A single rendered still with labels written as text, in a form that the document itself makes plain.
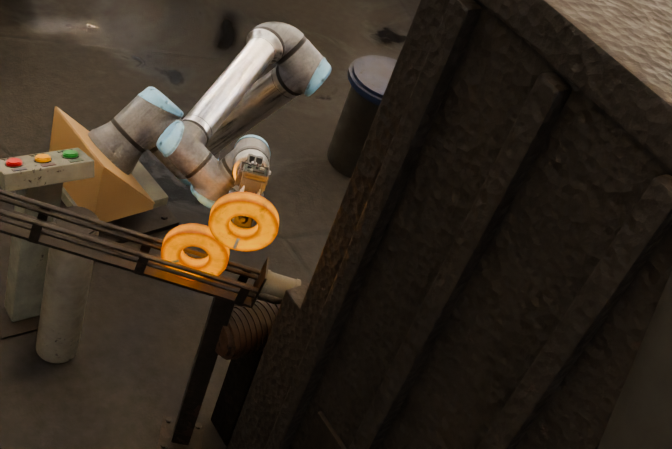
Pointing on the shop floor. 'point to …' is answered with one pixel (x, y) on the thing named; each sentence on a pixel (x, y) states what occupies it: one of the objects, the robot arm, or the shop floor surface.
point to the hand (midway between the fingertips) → (245, 215)
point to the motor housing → (241, 360)
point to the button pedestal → (34, 270)
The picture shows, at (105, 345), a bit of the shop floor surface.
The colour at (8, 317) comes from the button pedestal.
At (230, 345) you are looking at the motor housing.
